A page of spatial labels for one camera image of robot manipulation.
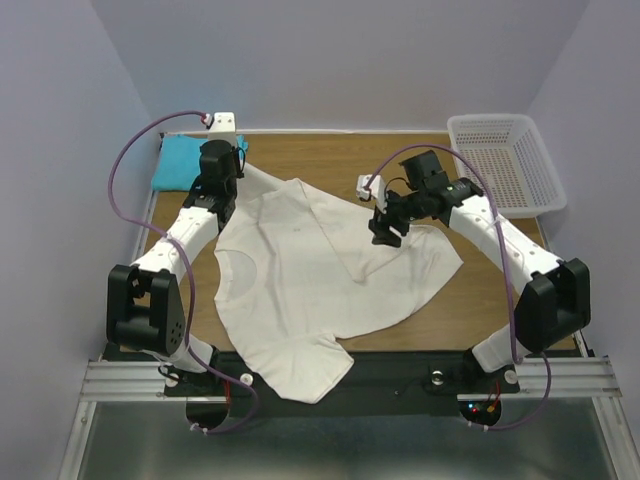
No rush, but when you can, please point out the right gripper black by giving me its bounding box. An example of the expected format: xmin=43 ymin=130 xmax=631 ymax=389
xmin=368 ymin=189 xmax=426 ymax=249

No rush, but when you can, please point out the white t shirt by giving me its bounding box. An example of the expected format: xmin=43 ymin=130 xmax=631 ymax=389
xmin=215 ymin=166 xmax=462 ymax=404

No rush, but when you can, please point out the white plastic basket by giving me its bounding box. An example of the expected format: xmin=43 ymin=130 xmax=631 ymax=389
xmin=447 ymin=113 xmax=567 ymax=219

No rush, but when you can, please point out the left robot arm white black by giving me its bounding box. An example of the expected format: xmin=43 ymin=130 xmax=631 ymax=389
xmin=106 ymin=138 xmax=244 ymax=394

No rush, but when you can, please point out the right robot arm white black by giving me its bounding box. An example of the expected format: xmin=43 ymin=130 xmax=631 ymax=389
xmin=356 ymin=145 xmax=591 ymax=390

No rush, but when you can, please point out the folded blue t shirt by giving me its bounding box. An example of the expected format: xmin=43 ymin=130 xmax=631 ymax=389
xmin=150 ymin=133 xmax=250 ymax=193

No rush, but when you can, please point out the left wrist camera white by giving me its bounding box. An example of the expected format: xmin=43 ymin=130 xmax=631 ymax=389
xmin=202 ymin=112 xmax=238 ymax=147

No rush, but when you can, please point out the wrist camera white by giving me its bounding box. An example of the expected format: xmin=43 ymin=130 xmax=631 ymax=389
xmin=356 ymin=174 xmax=387 ymax=213
xmin=202 ymin=112 xmax=238 ymax=147

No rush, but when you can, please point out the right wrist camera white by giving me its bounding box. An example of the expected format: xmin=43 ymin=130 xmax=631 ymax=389
xmin=356 ymin=174 xmax=387 ymax=213

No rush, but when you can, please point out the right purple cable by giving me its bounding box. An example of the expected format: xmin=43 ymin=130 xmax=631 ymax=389
xmin=367 ymin=142 xmax=554 ymax=432

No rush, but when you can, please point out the purple cable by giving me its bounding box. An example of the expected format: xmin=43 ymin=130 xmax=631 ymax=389
xmin=367 ymin=142 xmax=554 ymax=432
xmin=110 ymin=110 xmax=259 ymax=437

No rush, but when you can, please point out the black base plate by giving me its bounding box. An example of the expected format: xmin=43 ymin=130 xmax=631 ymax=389
xmin=164 ymin=351 xmax=521 ymax=419

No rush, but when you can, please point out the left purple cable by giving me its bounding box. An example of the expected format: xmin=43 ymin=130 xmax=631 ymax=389
xmin=110 ymin=110 xmax=259 ymax=437

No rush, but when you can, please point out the aluminium frame rail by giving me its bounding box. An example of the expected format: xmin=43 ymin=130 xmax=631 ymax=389
xmin=79 ymin=134 xmax=624 ymax=401

